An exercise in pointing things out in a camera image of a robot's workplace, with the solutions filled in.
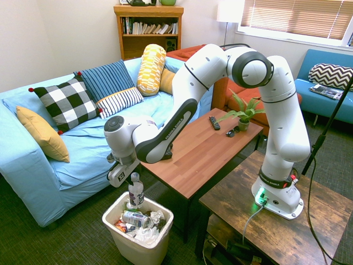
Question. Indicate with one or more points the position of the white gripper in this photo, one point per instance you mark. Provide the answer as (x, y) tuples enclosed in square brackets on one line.
[(121, 174)]

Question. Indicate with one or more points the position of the clear plastic water bottle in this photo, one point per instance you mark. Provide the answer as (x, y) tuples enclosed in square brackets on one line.
[(136, 193)]

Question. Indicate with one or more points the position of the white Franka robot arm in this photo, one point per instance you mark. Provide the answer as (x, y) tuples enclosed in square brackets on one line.
[(286, 124)]

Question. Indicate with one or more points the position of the cream plastic trash bin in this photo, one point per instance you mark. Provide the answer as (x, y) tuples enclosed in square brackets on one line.
[(143, 251)]

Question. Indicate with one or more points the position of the crushed aluminium drink can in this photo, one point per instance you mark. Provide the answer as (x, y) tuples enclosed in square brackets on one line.
[(135, 218)]

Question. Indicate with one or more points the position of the crumpled white paper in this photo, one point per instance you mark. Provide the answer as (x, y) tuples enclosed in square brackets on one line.
[(157, 216), (146, 234)]

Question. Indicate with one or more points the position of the light blue sofa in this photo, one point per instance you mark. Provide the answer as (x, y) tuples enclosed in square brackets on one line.
[(82, 143)]

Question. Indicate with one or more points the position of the wooden coffee table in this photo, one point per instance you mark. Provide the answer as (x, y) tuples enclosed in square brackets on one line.
[(204, 154)]

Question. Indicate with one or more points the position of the white navy striped pillow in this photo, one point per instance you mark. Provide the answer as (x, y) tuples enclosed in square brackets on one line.
[(121, 100)]

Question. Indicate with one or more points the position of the large mustard yellow pillow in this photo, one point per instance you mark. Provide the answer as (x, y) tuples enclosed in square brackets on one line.
[(41, 132)]

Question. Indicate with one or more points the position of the black white checkered pillow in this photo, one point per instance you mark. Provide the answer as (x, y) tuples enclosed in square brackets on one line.
[(66, 102)]

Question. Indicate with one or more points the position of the black remote control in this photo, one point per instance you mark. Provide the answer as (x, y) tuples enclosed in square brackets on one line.
[(214, 122)]

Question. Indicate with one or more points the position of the blue striped pillow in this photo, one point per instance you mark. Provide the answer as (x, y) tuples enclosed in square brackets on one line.
[(107, 77)]

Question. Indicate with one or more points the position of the small mustard yellow pillow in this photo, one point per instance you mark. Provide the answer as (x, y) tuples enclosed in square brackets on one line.
[(166, 81)]

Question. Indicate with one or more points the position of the black sunglasses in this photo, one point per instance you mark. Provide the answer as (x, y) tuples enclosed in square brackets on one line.
[(229, 133)]

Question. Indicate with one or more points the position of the yellow patterned bolster pillow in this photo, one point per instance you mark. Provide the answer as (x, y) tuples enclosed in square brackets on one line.
[(150, 69)]

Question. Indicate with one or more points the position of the orange armchair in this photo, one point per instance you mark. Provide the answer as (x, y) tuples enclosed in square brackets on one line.
[(220, 96)]

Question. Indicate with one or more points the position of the potted green fern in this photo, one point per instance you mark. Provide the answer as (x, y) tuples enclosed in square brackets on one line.
[(244, 124)]

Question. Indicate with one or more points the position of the wooden bookshelf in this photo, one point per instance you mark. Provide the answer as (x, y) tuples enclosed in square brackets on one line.
[(149, 45)]

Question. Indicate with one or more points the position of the small black speaker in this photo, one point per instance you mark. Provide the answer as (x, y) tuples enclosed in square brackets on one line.
[(171, 44)]

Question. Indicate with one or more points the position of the row of books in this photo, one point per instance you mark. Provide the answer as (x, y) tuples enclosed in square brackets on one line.
[(149, 28)]

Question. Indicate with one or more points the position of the rustic dark wood table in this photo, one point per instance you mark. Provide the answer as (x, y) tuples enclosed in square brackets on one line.
[(275, 240)]

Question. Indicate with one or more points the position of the green bowl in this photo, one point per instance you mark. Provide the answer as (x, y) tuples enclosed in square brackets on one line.
[(167, 2)]

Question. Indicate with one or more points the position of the white shade floor lamp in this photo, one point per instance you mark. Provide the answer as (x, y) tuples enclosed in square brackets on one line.
[(230, 11)]

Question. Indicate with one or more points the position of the teal blue couch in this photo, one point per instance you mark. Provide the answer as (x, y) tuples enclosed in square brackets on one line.
[(317, 103)]

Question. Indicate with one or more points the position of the magazine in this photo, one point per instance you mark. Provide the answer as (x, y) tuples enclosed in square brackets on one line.
[(326, 92)]

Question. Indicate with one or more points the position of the black white chevron pillow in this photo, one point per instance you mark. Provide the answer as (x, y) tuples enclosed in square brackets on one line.
[(328, 74)]

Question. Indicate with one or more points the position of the wooden window blinds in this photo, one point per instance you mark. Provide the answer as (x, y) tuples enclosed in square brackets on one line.
[(295, 16)]

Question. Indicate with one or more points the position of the black camera stand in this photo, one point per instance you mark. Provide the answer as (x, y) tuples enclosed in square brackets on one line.
[(320, 139)]

